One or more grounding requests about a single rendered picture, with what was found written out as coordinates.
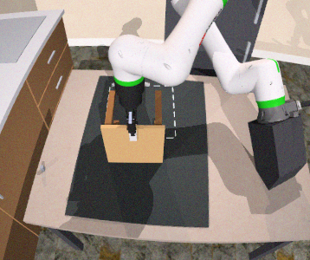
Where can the wooden stool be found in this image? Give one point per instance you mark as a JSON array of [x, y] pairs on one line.
[[149, 147]]

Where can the dark grey mat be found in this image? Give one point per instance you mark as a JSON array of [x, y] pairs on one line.
[[172, 193]]

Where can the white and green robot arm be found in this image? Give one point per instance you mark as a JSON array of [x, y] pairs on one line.
[[133, 59]]

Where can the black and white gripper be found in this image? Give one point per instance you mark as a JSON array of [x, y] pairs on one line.
[[131, 106]]

